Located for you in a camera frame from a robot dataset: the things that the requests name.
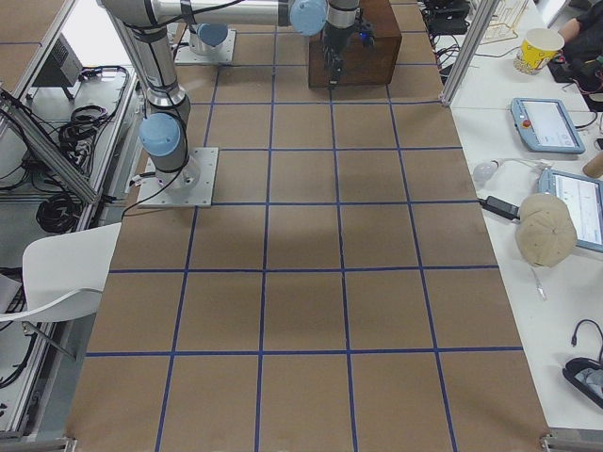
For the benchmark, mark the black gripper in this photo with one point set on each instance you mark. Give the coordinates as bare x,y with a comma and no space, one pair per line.
335,39

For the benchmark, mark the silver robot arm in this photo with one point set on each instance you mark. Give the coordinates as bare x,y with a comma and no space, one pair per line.
145,23
206,38

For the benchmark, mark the dark wooden drawer cabinet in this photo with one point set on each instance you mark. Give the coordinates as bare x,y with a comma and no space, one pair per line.
362,65

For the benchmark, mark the white light bulb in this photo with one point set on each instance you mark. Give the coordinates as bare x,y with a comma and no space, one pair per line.
485,171

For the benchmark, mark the yellow popcorn bucket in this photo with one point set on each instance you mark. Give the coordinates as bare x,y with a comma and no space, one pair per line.
538,47

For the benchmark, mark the black power adapter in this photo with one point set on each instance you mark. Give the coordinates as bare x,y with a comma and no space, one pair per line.
500,208

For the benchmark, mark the blue teach pendant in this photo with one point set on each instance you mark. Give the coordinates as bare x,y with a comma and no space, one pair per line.
544,126
583,197

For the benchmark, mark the beige cap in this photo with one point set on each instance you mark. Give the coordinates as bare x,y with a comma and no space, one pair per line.
546,234

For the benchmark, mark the cardboard tube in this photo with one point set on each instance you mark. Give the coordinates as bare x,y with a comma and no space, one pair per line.
594,168

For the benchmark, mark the white plastic chair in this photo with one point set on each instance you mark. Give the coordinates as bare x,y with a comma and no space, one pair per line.
64,275

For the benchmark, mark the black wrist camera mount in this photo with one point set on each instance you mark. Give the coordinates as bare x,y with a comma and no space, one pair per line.
364,28

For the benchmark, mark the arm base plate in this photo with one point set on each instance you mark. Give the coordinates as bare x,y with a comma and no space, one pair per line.
223,56
193,187

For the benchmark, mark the gold wire rack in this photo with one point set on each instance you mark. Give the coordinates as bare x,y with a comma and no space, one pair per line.
504,21

